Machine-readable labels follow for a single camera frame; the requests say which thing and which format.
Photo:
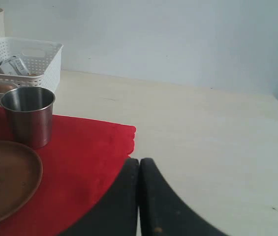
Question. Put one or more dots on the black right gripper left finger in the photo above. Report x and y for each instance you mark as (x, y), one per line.
(116, 213)

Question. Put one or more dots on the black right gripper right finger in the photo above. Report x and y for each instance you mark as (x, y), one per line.
(162, 211)

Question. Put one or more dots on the blue white milk carton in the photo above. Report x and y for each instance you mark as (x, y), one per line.
(14, 66)

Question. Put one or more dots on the red scalloped table cloth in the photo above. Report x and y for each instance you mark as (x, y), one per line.
(80, 163)

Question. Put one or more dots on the brown round plate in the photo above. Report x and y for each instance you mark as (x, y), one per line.
(21, 173)

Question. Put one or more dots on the stainless steel cup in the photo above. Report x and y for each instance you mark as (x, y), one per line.
(29, 111)

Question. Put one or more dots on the white woven plastic basket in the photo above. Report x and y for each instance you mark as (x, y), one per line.
(42, 59)

